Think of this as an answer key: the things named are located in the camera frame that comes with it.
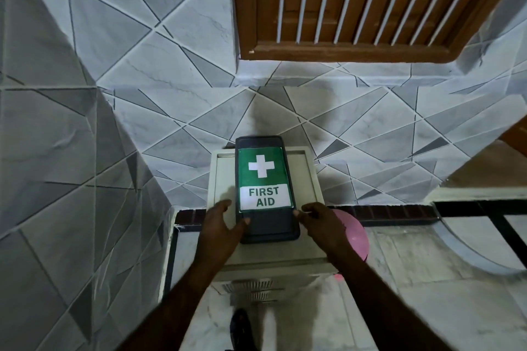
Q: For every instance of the person's left forearm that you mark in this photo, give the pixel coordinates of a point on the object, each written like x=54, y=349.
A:
x=173, y=309

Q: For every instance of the pink lidded trash bin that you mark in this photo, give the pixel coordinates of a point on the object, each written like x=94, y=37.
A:
x=356, y=235

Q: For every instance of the person's left hand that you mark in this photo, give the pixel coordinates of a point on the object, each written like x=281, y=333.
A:
x=218, y=239

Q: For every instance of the white plastic drawer cabinet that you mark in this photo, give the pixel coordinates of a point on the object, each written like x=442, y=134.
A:
x=306, y=182

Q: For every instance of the dark shoe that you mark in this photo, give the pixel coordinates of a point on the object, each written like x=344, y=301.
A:
x=241, y=330

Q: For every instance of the person's right hand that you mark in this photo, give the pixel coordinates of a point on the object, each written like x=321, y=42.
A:
x=327, y=231

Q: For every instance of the brown barred wooden window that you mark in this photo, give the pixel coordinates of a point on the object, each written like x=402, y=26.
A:
x=350, y=52

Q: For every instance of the person's right forearm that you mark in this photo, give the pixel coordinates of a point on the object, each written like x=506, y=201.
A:
x=387, y=305

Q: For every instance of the dark lid first aid label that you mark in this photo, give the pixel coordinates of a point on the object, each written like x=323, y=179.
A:
x=265, y=174

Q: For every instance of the brown wooden door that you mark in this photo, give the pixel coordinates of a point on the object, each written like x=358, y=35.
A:
x=516, y=141

